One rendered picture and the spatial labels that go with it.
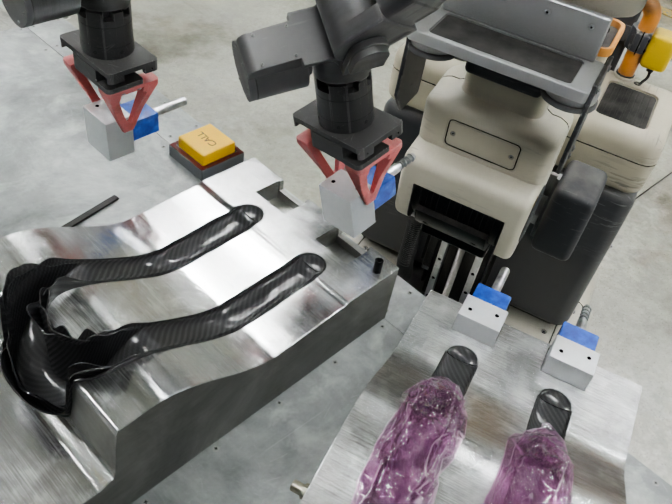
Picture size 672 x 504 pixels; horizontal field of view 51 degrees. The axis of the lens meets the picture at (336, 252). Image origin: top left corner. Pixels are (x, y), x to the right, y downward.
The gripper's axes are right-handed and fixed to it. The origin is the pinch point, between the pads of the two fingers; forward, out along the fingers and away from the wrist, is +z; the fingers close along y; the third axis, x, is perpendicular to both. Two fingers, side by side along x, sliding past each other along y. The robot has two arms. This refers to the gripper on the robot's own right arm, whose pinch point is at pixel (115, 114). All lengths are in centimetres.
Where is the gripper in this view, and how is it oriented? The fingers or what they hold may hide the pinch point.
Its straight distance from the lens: 91.4
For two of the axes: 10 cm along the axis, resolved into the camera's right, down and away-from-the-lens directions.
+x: 7.0, -4.4, 5.7
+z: -1.3, 7.0, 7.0
